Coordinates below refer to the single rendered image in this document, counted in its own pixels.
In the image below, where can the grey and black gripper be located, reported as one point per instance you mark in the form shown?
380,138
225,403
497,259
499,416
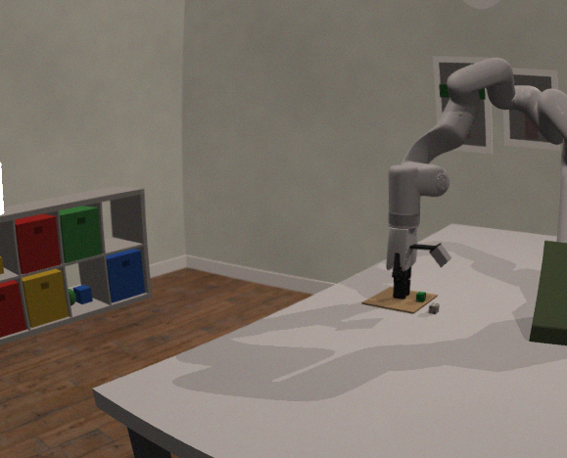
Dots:
400,254

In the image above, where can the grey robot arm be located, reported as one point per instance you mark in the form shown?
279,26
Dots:
415,177

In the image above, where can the white die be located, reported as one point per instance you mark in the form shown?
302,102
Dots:
434,308

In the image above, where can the brown square mat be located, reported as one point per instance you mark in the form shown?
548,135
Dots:
409,304

